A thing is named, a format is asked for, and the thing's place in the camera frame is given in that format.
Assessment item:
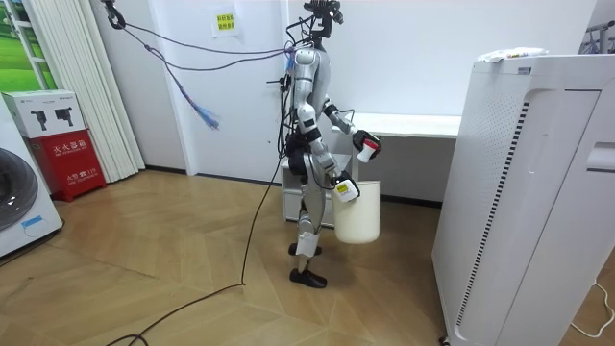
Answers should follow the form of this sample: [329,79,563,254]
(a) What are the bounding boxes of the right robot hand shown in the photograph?
[333,170,362,204]

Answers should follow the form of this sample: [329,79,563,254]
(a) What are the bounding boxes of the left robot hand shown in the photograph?
[352,129,383,161]

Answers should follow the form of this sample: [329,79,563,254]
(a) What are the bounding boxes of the white bottle with red band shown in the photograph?
[356,138,381,164]

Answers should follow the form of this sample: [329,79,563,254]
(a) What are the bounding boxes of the white plastic bucket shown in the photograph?
[331,180,381,245]

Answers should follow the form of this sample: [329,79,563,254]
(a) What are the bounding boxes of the robot legs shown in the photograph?
[286,143,331,290]

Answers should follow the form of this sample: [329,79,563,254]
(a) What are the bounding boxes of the white desk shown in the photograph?
[331,111,463,203]

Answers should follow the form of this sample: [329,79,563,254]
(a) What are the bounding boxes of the robot body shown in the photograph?
[278,0,345,175]

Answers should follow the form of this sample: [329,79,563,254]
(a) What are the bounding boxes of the white perforated air purifier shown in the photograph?
[430,51,615,346]

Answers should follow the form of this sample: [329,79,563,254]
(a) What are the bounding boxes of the grey metal rack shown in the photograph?
[578,20,615,56]

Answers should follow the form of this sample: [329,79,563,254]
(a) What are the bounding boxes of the white curtain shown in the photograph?
[22,0,147,185]

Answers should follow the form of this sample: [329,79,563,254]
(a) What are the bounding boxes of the red fire extinguisher box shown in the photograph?
[28,129,109,204]

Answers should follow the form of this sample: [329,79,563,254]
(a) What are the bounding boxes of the white cardboard box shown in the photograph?
[1,88,87,140]

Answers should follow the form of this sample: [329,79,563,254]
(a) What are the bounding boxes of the white washing machine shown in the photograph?
[0,98,65,259]

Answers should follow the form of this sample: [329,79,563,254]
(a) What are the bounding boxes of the window with green view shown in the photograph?
[0,0,59,93]

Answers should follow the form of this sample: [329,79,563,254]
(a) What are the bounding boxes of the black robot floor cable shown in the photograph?
[104,156,285,346]

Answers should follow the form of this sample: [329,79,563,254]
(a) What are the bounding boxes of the yellow paper wall notice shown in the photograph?
[210,8,239,39]

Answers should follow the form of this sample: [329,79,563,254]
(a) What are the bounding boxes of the cable bundle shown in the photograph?
[99,0,297,132]

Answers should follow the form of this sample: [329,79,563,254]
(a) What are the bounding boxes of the white floor cable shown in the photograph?
[570,280,615,339]

